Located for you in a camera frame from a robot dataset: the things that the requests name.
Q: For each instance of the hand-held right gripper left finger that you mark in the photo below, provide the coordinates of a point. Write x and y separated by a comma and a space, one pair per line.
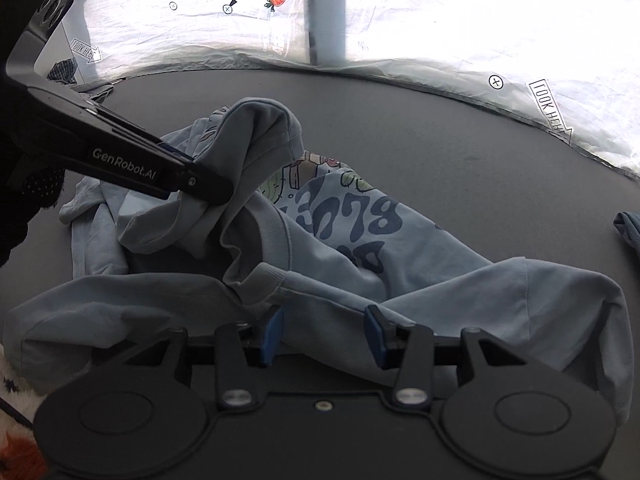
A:
271, 335

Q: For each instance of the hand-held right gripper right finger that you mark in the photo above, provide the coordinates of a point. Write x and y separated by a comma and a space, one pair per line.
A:
378, 336

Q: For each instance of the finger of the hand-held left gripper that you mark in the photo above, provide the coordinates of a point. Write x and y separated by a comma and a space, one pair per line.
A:
205, 185

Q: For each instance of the light blue printed T-shirt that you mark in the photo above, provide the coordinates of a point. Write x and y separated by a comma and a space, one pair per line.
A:
350, 240

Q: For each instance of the stack of folded dark clothes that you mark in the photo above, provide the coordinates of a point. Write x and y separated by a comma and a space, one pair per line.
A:
630, 230

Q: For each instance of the person's left hand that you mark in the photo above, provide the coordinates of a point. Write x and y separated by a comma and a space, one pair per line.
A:
45, 187

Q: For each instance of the blue plaid cloth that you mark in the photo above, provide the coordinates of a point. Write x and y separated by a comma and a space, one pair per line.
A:
65, 70

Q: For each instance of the orange white patterned cloth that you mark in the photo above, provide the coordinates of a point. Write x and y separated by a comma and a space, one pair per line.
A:
12, 410

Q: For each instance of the white printed translucent curtain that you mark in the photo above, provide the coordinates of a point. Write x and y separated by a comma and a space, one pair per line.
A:
450, 20

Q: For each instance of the white window frame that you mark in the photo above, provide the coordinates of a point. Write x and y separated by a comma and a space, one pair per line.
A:
330, 10

